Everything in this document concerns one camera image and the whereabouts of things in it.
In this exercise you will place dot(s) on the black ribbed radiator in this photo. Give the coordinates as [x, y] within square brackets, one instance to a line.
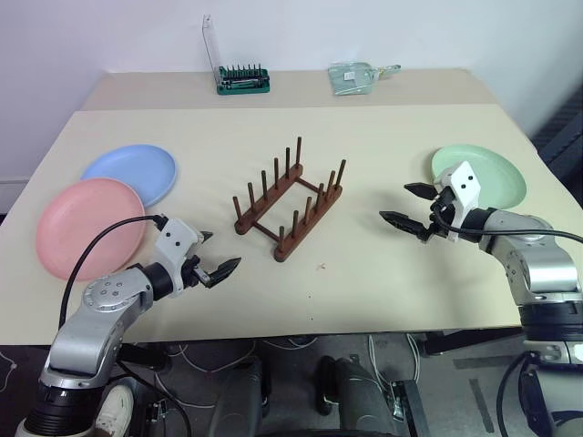
[562, 132]

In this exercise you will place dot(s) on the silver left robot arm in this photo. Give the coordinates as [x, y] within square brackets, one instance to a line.
[100, 318]

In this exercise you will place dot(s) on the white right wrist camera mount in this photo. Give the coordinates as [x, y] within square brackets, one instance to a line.
[465, 184]

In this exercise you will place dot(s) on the black metal table foot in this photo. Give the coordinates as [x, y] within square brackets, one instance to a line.
[414, 409]

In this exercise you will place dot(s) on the green plastic plate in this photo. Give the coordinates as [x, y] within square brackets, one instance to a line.
[498, 182]

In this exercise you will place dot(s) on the clear plastic bag with tool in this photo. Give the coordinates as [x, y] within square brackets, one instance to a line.
[350, 79]

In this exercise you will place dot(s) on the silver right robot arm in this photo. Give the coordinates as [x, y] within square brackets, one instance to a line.
[542, 268]

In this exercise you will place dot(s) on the black table frame bar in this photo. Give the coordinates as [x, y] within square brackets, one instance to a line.
[469, 343]

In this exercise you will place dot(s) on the wooden dish rack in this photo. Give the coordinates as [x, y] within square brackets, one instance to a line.
[286, 175]

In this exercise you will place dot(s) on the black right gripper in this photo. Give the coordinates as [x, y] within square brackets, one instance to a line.
[439, 218]

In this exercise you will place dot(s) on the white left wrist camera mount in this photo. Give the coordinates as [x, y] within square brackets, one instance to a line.
[175, 236]

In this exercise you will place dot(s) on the white sneaker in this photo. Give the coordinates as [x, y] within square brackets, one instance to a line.
[114, 409]

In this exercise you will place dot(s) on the green screwdriver bit set case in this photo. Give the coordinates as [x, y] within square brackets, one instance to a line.
[243, 84]

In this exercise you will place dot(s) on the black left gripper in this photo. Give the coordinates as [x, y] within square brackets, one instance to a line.
[192, 271]

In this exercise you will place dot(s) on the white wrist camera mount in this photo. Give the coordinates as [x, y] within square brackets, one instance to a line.
[175, 236]
[465, 184]

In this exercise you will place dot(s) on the dark rounded shape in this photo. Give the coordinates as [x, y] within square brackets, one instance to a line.
[355, 396]
[239, 400]

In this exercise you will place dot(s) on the pink plastic plate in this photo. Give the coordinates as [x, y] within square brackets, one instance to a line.
[88, 227]

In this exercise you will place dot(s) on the blue plastic plate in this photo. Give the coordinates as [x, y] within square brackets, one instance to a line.
[136, 168]

